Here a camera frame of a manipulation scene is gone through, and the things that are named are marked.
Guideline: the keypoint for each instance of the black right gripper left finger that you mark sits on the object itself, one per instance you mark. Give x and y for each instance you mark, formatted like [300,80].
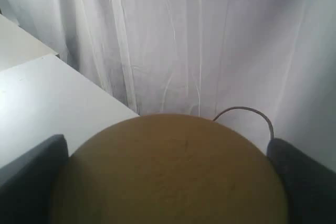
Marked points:
[26,182]

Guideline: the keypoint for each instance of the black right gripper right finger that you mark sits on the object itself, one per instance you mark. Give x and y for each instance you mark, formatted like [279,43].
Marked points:
[309,186]

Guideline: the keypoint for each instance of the clear jar with gold lid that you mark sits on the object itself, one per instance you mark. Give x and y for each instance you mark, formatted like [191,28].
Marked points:
[168,168]

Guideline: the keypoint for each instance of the white background curtain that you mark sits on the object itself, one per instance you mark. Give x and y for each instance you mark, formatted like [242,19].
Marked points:
[201,56]

